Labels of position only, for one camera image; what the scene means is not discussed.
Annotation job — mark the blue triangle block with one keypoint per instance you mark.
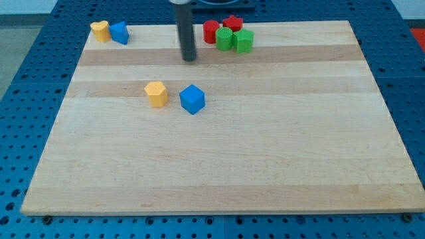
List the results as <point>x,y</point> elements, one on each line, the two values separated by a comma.
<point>119,32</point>

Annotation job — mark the yellow heart block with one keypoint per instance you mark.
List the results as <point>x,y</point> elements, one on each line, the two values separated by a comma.
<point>101,31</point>

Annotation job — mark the yellow hexagon block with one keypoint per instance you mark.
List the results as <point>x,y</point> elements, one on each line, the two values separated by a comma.
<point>157,94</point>

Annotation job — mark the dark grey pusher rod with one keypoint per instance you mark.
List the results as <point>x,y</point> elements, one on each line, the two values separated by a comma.
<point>184,22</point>

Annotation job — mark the wooden board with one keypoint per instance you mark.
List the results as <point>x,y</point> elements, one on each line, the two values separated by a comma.
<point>297,126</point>

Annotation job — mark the blue cube block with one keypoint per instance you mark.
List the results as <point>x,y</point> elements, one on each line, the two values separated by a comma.
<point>192,99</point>

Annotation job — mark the red star block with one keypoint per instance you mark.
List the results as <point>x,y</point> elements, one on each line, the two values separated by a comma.
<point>233,22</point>

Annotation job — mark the green cylinder block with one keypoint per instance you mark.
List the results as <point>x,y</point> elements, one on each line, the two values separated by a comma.
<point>224,37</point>

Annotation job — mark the red cylinder block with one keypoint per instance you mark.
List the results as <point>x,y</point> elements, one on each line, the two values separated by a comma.
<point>209,31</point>

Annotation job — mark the green star block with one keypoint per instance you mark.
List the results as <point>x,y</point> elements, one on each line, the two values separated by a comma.
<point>243,40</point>

